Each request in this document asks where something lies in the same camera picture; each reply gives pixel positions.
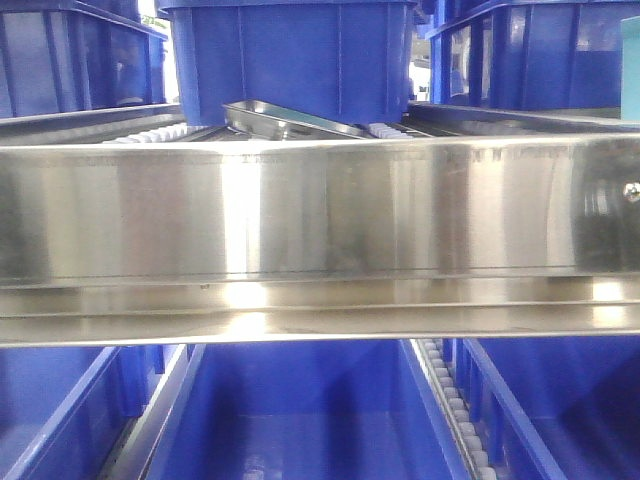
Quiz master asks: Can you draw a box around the light teal plastic bin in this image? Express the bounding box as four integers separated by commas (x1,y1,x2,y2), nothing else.
621,16,640,121

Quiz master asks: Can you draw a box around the steel shelf front beam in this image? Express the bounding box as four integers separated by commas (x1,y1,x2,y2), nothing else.
1,133,639,347

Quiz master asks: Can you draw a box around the steel tray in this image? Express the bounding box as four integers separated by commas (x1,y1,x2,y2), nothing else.
223,100,371,141

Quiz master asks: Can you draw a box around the dark blue bin centre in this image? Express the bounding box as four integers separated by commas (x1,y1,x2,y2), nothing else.
157,1,415,126

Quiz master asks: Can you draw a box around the dark blue bin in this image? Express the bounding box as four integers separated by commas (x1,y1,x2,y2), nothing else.
1,1,166,118
424,1,639,111
157,1,415,126

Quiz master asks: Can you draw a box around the dark blue bin right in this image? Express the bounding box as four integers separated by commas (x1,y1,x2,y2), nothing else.
424,1,639,111

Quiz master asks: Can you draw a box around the lower blue bin right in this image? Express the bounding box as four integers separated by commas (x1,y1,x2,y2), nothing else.
442,336,639,479

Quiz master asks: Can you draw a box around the lower blue bin left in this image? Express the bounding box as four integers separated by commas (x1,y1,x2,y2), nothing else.
1,345,190,479

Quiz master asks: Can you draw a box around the dark blue bin left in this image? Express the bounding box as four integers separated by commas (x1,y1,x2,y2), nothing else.
1,1,166,118

